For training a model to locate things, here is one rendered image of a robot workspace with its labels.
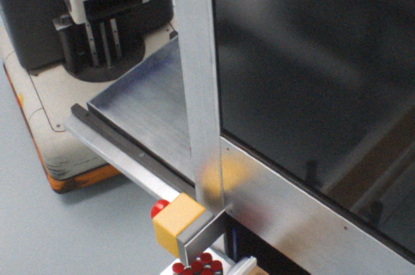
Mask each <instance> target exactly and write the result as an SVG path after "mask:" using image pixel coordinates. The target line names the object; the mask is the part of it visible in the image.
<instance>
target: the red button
mask: <svg viewBox="0 0 415 275"><path fill-rule="evenodd" d="M169 203H170V202H169V201H168V200H165V199H161V200H159V201H157V203H155V204H154V205H153V207H152V209H151V211H150V216H151V219H153V218H154V217H155V216H156V215H157V214H158V213H159V212H160V211H161V210H162V209H163V208H165V207H167V205H168V204H169Z"/></svg>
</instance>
